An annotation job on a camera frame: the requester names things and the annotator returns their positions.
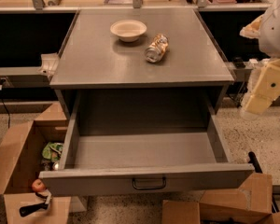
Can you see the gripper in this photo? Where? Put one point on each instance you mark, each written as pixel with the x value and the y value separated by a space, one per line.
pixel 275 33

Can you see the grey top drawer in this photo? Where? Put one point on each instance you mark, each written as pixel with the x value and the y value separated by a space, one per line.
pixel 115 136

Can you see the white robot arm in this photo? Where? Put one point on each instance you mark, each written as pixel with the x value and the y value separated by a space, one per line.
pixel 266 29

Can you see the white power strip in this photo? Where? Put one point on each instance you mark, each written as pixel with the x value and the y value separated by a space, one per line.
pixel 256 63

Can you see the grey metal cabinet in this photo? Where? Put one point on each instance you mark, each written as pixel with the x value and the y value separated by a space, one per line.
pixel 93 58

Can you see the cardboard box bottom right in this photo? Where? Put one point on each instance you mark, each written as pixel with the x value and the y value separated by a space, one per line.
pixel 251 203

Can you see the cream ceramic bowl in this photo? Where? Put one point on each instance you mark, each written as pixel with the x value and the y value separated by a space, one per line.
pixel 128 30

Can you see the white plastic part left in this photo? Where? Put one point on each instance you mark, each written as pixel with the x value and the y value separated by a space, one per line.
pixel 49 64

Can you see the green chip bag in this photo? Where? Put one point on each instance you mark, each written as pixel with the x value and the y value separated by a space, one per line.
pixel 52 151

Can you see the open cardboard box left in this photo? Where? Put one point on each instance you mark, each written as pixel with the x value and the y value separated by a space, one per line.
pixel 20 164

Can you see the red apple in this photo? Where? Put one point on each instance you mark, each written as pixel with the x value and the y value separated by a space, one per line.
pixel 38 186

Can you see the black drawer handle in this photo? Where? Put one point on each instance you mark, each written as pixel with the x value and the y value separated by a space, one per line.
pixel 149 184

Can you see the black handled tool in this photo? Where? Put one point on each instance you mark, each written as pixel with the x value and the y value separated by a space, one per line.
pixel 45 196

